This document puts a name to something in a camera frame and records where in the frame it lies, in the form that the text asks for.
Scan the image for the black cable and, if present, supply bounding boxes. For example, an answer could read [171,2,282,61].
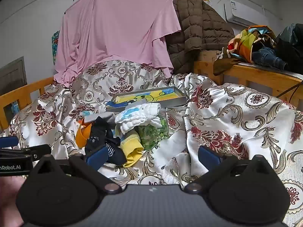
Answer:
[276,80,303,98]

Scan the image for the person's left hand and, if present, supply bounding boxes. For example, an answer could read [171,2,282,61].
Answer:
[0,176,26,220]

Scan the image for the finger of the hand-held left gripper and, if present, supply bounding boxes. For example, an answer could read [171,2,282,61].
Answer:
[22,144,52,162]
[0,137,19,148]

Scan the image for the clear bag of green pieces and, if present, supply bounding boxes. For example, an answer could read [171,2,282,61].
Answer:
[135,113,171,150]

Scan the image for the small wall poster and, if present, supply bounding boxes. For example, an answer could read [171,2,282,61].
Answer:
[51,30,60,65]

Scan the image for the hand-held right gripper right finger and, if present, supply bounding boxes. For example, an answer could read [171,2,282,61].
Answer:
[184,145,277,193]

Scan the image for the brown puffer jacket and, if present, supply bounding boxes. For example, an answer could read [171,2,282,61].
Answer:
[166,0,235,75]

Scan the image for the blue jeans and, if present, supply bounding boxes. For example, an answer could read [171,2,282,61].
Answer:
[252,47,288,71]

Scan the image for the grey face mask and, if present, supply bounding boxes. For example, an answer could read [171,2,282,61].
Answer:
[83,112,117,124]

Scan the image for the dark jacket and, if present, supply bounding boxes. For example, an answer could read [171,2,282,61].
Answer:
[276,23,303,72]

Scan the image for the navy sock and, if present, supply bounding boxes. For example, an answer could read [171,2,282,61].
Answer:
[84,117,127,166]

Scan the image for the pile of colourful clothes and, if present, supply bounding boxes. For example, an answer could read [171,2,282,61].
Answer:
[213,25,277,76]

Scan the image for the grey door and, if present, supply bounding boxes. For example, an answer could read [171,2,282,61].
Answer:
[0,56,27,90]

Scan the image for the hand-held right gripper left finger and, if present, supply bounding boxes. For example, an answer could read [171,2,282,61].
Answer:
[30,145,123,193]

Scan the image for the white air conditioner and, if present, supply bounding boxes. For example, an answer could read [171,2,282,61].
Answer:
[224,0,283,27]

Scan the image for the orange plastic cup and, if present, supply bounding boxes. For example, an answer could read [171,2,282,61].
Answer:
[75,119,93,149]

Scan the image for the floral satin blanket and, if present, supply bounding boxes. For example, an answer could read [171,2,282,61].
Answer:
[0,60,303,227]

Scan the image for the grey tray with cartoon print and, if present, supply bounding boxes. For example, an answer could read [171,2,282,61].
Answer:
[105,86,187,112]

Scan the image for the white quilted cloth blue print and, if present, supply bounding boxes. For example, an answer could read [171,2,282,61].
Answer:
[115,103,163,135]

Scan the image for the yellow striped sock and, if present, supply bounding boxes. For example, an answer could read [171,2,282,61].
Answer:
[115,129,145,168]

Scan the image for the pink bed sheet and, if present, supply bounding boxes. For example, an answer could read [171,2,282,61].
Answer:
[54,0,184,88]

